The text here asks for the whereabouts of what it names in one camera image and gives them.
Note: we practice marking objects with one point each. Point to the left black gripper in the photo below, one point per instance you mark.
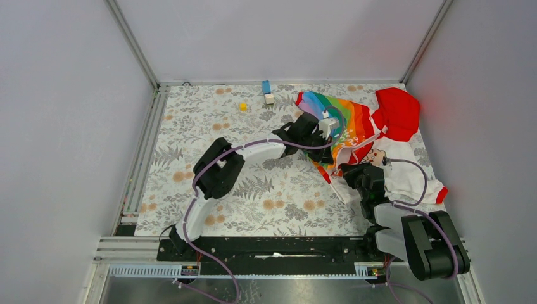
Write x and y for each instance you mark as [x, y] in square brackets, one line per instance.
[323, 155]

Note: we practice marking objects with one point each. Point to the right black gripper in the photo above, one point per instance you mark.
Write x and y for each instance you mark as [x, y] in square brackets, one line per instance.
[349, 171]

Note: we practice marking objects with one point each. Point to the rainbow kids jacket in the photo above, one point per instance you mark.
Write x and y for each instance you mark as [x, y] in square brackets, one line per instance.
[370, 135]

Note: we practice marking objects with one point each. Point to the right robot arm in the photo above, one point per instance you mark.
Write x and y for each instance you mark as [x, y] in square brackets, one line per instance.
[428, 242]

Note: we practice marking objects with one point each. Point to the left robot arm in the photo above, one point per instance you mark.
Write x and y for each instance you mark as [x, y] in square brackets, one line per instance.
[216, 172]

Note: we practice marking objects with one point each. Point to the floral table cloth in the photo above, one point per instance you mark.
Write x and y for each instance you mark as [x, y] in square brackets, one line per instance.
[283, 197]

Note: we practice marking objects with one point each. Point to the blue and silver block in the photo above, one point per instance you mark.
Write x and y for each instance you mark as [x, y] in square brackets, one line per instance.
[267, 93]

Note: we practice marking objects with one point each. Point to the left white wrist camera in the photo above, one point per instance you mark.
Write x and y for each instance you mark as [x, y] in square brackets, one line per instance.
[328, 125]

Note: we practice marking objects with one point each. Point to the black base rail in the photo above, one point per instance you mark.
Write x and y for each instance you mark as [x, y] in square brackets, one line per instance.
[275, 256]

